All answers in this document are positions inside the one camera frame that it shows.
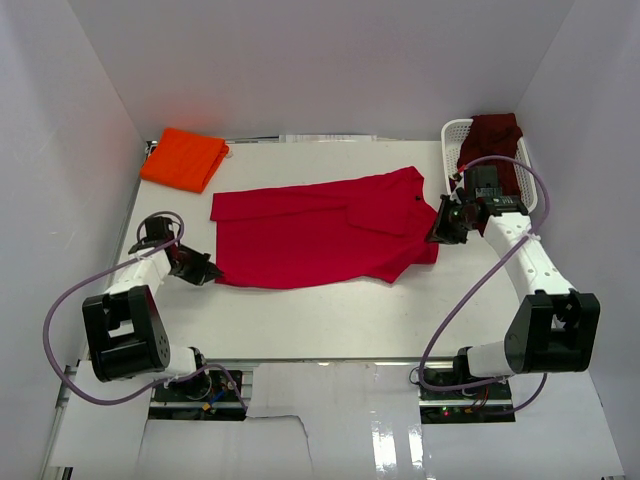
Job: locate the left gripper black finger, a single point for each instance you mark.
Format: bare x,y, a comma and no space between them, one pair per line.
194,257
196,274

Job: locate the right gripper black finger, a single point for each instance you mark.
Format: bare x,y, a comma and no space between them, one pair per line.
454,234
441,232

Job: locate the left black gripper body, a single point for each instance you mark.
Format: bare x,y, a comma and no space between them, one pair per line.
182,253

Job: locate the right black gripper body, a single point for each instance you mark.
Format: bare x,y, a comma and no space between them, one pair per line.
460,214

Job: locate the bright red t shirt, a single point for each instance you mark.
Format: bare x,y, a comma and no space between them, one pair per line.
310,235

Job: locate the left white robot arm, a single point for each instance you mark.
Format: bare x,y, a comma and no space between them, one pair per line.
125,333

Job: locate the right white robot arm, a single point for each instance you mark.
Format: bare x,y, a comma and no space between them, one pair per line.
554,328

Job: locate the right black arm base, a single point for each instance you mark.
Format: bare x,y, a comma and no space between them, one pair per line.
483,405

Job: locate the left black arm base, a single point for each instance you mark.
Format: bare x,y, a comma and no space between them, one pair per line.
210,397

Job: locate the dark maroon t shirt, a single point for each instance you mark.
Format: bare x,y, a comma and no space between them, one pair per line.
494,134

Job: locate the white plastic basket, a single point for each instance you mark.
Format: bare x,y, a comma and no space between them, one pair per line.
453,134

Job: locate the folded orange t shirt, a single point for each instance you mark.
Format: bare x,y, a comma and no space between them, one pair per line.
184,161

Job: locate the white printed label strip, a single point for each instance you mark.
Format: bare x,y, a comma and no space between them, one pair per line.
326,138

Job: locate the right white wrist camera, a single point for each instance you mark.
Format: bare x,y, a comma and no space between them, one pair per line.
458,191

